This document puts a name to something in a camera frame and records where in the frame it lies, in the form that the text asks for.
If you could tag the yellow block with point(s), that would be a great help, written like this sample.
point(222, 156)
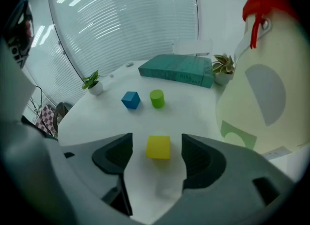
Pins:
point(158, 147)

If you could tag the green block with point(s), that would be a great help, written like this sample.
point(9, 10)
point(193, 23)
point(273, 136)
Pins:
point(157, 99)

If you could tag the blue block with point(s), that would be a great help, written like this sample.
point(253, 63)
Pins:
point(130, 100)

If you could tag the grey table grommet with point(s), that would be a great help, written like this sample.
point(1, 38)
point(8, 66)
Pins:
point(129, 64)

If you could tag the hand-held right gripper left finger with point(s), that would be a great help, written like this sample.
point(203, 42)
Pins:
point(113, 156)

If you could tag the green potted plant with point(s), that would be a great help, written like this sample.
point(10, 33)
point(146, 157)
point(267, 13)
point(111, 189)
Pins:
point(95, 88)

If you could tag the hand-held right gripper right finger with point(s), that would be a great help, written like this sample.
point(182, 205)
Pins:
point(203, 161)

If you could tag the variegated potted plant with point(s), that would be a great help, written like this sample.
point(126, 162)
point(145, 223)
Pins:
point(222, 69)

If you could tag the red white checkered cloth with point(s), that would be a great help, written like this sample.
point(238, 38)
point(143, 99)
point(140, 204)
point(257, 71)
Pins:
point(47, 119)

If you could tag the teal book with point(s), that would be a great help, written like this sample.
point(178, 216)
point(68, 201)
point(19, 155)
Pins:
point(176, 70)

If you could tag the round wicker stool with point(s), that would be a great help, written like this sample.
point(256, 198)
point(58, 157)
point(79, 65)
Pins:
point(58, 115)

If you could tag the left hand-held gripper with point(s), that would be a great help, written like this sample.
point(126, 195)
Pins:
point(17, 49)

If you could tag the red bowl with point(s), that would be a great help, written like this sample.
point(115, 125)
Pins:
point(261, 93)

